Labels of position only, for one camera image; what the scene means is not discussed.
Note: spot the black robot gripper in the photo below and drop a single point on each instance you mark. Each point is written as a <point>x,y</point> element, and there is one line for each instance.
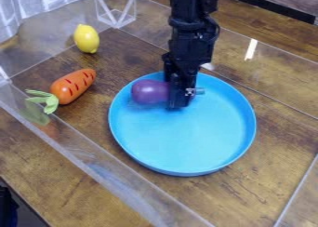
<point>191,50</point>

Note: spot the purple toy eggplant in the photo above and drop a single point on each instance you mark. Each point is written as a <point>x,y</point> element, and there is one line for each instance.
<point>150,91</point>

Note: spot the blue round tray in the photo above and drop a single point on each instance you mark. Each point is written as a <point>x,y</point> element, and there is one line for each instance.
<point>187,142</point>

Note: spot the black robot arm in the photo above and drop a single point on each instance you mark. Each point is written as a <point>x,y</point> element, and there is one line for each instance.
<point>192,10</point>

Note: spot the yellow toy lemon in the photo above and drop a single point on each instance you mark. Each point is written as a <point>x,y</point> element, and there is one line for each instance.
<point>86,38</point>

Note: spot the orange toy carrot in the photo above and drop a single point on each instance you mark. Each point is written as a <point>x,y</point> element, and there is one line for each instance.
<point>65,90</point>

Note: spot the clear acrylic front barrier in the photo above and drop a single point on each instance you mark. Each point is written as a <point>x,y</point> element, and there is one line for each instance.
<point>163,210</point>

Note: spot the clear acrylic corner bracket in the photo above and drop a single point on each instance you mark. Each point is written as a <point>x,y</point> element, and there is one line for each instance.
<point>114,17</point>

